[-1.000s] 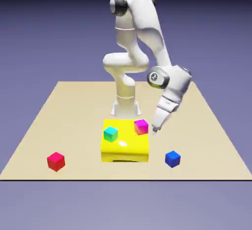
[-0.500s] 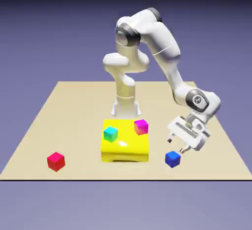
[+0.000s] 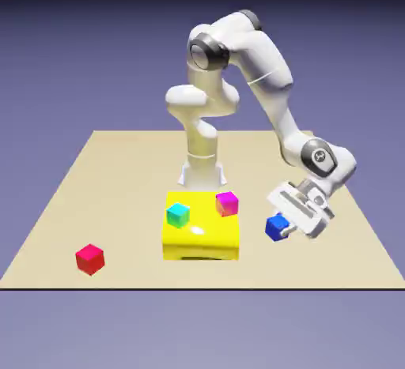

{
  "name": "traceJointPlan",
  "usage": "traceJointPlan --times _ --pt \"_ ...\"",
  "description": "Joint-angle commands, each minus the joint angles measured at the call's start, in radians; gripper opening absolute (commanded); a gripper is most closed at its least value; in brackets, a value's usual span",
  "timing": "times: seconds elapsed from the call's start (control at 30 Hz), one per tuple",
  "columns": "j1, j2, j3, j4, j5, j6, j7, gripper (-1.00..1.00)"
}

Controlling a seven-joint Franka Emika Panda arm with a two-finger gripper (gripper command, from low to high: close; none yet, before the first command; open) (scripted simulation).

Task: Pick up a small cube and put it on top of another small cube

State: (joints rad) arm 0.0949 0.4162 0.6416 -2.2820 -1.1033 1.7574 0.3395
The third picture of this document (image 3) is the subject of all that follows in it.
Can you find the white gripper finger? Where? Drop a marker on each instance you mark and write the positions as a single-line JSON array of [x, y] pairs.
[[286, 230]]

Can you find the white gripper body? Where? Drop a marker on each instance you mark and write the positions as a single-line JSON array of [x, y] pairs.
[[297, 211]]

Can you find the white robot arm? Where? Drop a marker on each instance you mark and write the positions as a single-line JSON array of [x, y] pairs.
[[265, 59]]

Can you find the small blue cube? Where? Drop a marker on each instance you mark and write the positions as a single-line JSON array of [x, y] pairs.
[[274, 226]]

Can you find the small red cube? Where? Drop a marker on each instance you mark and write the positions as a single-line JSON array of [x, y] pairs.
[[90, 259]]

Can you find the small magenta cube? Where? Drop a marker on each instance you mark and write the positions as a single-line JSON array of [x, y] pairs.
[[227, 203]]

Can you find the large yellow box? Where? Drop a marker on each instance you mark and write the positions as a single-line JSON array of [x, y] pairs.
[[202, 233]]

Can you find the small cyan cube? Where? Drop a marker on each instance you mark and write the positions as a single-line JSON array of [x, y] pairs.
[[177, 214]]

